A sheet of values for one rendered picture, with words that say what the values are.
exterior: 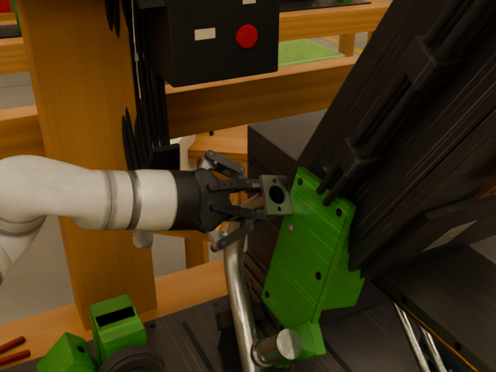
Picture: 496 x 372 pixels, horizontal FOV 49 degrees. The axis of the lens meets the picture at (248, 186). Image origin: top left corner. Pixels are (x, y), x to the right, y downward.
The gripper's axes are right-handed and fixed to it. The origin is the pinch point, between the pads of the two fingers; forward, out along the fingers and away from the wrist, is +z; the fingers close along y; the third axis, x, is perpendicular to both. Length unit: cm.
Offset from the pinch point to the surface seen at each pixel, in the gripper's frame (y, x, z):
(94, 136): 16.0, 18.1, -16.9
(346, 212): -5.5, -13.0, 2.7
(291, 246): -6.8, -1.0, 2.8
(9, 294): 19, 206, -5
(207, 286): -5.8, 41.1, 10.8
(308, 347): -19.8, -1.3, 2.5
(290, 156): 7.9, 2.6, 8.1
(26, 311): 10, 194, 0
